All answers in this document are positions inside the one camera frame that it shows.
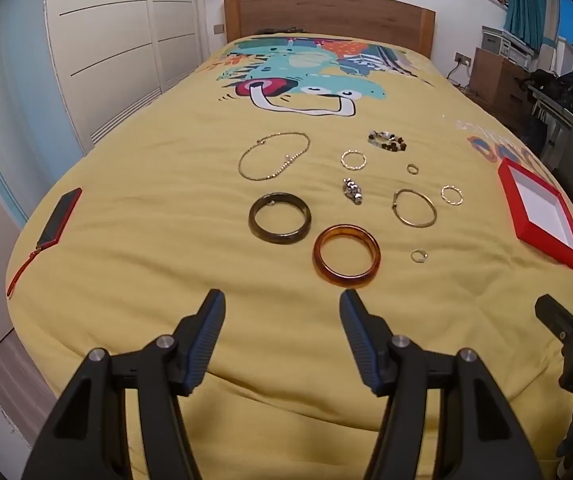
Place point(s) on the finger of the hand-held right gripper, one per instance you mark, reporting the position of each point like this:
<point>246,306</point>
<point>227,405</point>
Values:
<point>558,317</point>

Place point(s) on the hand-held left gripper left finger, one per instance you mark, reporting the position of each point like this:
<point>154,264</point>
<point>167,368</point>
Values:
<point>205,340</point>

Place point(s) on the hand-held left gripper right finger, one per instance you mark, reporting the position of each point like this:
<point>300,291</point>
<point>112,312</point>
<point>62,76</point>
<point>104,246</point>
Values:
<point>361,340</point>

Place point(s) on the red jewelry box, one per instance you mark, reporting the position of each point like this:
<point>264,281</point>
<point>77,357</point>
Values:
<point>511,195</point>

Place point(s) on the amber bangle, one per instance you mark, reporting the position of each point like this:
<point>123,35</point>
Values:
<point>324,267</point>

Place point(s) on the yellow printed blanket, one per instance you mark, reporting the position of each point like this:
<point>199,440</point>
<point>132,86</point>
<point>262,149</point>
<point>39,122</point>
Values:
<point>166,240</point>

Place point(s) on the dark brown bangle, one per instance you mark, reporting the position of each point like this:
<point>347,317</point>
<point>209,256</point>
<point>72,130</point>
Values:
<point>256,225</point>

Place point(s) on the silver bead charm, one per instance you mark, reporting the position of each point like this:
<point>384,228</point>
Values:
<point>352,190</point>

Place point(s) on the black bag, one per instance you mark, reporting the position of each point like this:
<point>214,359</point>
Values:
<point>556,85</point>

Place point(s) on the white wardrobe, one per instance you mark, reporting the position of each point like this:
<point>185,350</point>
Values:
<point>111,40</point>

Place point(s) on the wooden bed headboard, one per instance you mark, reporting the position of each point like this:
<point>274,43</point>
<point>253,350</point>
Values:
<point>326,12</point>

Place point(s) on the wall power socket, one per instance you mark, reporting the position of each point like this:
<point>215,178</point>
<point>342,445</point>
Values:
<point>462,58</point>

